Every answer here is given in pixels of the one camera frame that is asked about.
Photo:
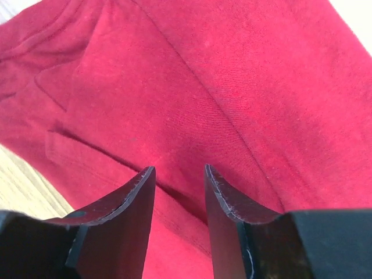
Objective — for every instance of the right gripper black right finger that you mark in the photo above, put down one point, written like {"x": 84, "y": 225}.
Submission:
{"x": 249, "y": 240}

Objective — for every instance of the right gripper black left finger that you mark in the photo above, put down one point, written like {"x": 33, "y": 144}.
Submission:
{"x": 105, "y": 239}

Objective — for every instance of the red t-shirt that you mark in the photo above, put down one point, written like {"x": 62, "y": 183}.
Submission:
{"x": 276, "y": 95}

